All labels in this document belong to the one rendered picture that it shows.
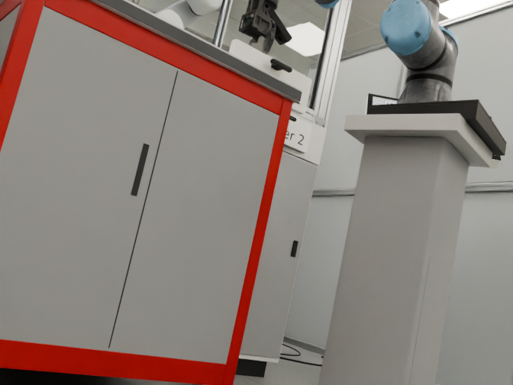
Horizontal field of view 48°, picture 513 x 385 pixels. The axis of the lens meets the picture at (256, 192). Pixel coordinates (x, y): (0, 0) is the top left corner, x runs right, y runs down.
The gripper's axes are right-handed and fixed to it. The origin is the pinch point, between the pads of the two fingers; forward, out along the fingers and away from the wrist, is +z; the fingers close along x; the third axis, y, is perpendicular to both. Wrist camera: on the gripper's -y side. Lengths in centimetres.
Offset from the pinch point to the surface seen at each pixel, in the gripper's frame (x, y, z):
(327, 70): -23, -48, -23
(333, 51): -23, -49, -31
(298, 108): 10.8, -10.2, 10.9
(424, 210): 57, -14, 39
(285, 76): 10.7, -2.8, 4.1
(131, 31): 36, 54, 23
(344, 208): -122, -174, 2
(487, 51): -33, -165, -85
